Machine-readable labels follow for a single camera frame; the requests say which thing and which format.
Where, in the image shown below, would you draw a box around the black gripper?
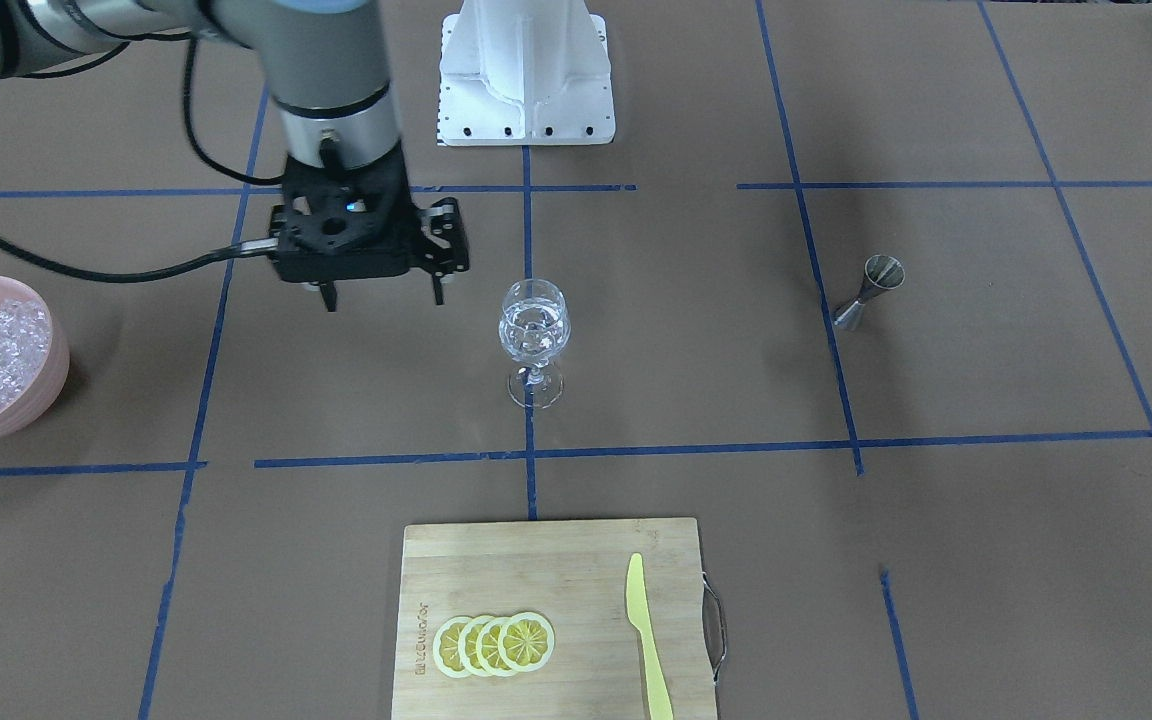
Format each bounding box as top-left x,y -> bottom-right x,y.
285,146 -> 470,313

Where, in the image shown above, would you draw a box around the steel jigger cup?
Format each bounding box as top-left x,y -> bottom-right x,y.
831,253 -> 905,331

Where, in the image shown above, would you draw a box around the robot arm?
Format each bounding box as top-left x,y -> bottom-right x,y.
0,1 -> 471,311

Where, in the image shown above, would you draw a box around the clear wine glass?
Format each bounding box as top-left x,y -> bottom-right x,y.
498,278 -> 571,411

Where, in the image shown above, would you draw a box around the wooden cutting board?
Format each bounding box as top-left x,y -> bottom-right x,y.
391,518 -> 719,719

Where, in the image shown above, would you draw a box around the lemon slices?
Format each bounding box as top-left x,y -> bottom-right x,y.
431,611 -> 558,679

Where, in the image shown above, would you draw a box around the yellow plastic knife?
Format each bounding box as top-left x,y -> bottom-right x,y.
623,552 -> 675,719

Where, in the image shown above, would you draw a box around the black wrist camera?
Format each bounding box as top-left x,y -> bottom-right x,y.
268,190 -> 411,283

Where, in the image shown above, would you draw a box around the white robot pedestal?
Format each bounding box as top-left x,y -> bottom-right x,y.
435,1 -> 617,147

